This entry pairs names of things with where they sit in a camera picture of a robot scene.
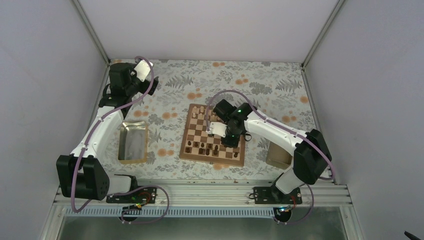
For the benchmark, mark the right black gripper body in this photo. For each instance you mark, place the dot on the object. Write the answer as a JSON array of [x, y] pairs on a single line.
[[233, 142]]

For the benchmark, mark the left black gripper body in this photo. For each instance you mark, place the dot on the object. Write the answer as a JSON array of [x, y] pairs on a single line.
[[131, 90]]

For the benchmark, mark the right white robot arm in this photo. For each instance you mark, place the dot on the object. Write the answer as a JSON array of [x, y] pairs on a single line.
[[309, 151]]

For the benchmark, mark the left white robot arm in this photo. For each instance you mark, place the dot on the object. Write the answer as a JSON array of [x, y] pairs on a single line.
[[80, 173]]

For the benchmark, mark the wooden chess board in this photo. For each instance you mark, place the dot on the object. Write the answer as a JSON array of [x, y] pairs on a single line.
[[197, 145]]

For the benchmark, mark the floral patterned table mat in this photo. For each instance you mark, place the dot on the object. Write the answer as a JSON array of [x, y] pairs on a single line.
[[275, 88]]

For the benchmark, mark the right gold metal tray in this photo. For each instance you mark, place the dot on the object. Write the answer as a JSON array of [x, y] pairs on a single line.
[[278, 157]]

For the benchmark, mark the left silver metal tray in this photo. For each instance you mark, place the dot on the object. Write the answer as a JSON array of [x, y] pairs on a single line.
[[133, 142]]

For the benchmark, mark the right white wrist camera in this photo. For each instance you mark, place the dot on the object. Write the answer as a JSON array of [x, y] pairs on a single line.
[[217, 128]]

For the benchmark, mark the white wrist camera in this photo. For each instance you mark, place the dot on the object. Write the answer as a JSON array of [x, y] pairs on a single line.
[[217, 128], [142, 69]]

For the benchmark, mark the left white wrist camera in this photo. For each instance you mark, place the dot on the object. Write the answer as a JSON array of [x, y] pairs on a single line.
[[142, 69]]

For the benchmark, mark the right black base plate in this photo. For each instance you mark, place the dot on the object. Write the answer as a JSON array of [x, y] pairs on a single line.
[[272, 196]]

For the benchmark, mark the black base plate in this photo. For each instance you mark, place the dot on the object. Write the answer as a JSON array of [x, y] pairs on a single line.
[[146, 195], [272, 196]]

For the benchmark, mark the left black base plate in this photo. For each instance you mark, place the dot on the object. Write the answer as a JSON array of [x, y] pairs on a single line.
[[146, 195]]

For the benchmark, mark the aluminium rail frame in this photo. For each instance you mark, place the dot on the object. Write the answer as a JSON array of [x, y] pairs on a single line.
[[235, 193]]

